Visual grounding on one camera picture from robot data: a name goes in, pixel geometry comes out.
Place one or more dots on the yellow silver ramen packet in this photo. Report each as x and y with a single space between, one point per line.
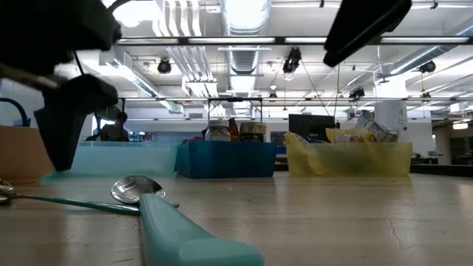
347 137

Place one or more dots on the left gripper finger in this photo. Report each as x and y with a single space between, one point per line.
66 118

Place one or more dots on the distant black metal frame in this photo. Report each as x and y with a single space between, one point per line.
231 99

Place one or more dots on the yellow translucent plastic bin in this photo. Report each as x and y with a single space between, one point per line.
351 160

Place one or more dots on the person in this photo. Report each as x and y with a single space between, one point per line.
114 131

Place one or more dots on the silver ventilation duct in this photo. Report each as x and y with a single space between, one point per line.
245 14

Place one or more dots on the furikake jar with tan lid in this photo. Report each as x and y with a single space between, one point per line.
253 131

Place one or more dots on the black aluminium table frame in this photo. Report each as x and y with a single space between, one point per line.
443 170

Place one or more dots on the black monitor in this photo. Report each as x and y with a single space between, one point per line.
310 125

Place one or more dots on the blue plastic bin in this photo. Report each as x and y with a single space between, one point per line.
225 159

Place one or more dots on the black ceiling camera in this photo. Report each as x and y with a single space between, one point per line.
356 92
292 61
164 65
428 66

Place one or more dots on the green translucent plastic bin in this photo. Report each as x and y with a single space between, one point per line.
125 159

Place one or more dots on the white column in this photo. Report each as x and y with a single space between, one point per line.
391 114

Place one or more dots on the terracotta bowl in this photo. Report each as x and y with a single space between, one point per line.
20 155

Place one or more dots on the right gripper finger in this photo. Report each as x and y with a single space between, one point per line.
362 26

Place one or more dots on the black overhead rail with lights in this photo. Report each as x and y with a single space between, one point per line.
244 40

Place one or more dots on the white lidded spice jar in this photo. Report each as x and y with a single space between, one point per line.
218 131

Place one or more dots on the blue white ramen packet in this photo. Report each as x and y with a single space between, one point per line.
315 140

